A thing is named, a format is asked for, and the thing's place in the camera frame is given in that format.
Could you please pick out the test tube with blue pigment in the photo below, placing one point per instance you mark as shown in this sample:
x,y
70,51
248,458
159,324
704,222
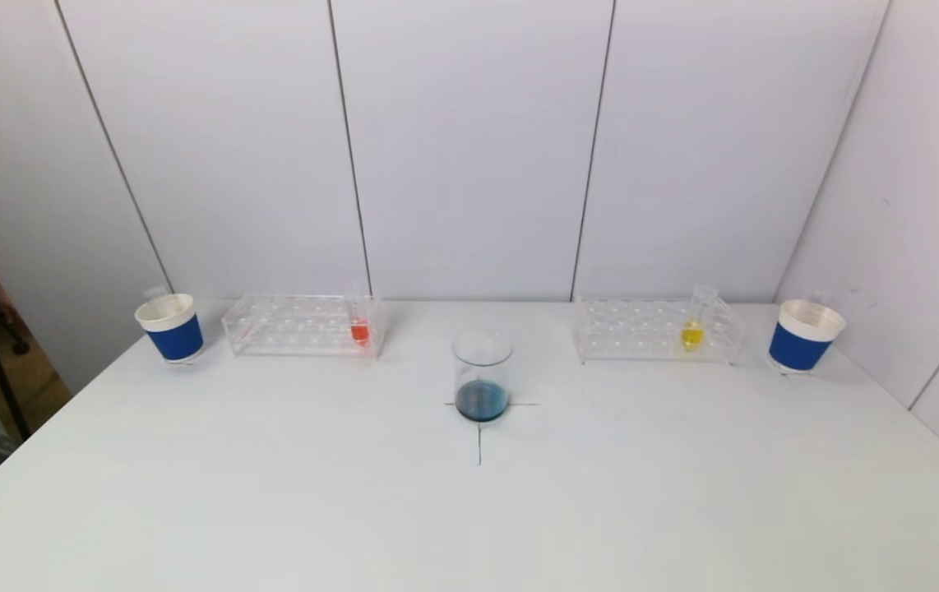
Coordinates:
x,y
157,298

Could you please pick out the test tube with red pigment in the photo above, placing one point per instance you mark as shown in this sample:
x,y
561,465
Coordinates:
x,y
816,298
359,331

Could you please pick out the clear glass beaker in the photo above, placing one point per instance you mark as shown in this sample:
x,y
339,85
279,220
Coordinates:
x,y
482,399

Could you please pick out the clear acrylic test tube rack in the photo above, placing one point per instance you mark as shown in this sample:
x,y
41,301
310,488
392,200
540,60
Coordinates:
x,y
654,333
297,329

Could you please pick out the test tube with yellow pigment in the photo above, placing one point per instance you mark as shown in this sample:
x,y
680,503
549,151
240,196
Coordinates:
x,y
691,335

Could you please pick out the blue and white paper cup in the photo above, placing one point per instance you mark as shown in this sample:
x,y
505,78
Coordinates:
x,y
176,337
800,345

